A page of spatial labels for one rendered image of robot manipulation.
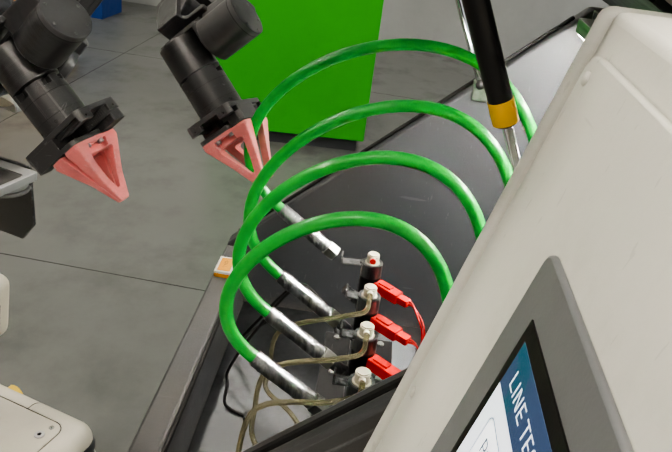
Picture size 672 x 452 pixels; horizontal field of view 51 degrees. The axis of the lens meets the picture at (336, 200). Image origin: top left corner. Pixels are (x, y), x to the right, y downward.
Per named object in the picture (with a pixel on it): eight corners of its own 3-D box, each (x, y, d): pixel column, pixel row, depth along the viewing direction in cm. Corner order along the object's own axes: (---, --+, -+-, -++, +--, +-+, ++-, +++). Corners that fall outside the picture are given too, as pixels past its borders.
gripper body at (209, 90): (266, 109, 93) (236, 60, 93) (234, 115, 83) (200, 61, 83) (228, 134, 95) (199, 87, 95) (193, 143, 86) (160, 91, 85)
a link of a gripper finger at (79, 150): (118, 200, 75) (62, 128, 74) (80, 231, 79) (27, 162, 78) (154, 179, 81) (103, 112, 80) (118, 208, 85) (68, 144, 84)
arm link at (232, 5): (205, 44, 99) (158, 4, 93) (267, -5, 94) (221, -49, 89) (207, 101, 91) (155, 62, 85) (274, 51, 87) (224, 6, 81)
